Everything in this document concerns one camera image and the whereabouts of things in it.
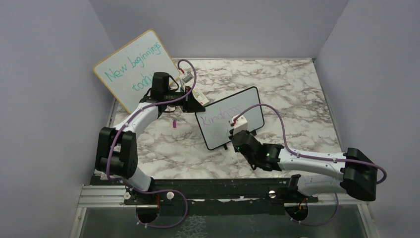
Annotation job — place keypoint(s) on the black metal base rail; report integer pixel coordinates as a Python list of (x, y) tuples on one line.
[(219, 197)]

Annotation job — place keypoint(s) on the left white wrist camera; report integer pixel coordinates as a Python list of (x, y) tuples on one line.
[(183, 79)]

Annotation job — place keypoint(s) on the black-framed whiteboard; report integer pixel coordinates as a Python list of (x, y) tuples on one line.
[(214, 121)]

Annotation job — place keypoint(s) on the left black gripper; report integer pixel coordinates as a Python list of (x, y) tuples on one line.
[(190, 104)]

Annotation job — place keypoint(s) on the wood-framed whiteboard with writing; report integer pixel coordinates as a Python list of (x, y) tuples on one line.
[(127, 73)]

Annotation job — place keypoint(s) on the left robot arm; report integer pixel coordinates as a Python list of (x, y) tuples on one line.
[(117, 154)]

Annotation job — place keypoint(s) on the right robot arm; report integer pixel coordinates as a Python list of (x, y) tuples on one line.
[(352, 172)]

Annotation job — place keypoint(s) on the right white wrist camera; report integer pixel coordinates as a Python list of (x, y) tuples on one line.
[(237, 124)]

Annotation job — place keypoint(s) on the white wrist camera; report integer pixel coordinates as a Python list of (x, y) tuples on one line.
[(183, 79), (237, 124)]

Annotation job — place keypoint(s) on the small green white box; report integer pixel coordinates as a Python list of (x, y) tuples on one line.
[(200, 97)]

